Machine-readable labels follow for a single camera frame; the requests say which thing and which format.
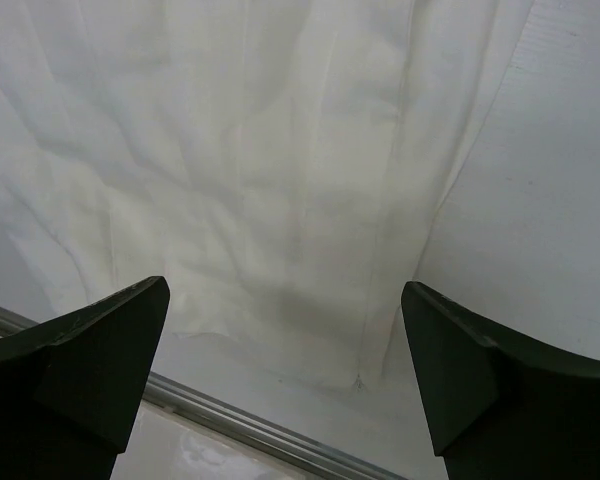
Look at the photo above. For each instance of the white fabric skirt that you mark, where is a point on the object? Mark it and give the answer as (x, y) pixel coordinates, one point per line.
(280, 163)

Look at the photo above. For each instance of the aluminium table edge rail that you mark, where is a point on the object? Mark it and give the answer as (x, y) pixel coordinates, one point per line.
(335, 435)

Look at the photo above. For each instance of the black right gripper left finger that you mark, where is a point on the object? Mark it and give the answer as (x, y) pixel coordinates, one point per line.
(71, 387)

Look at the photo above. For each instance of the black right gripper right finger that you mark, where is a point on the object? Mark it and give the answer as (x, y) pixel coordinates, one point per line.
(498, 403)

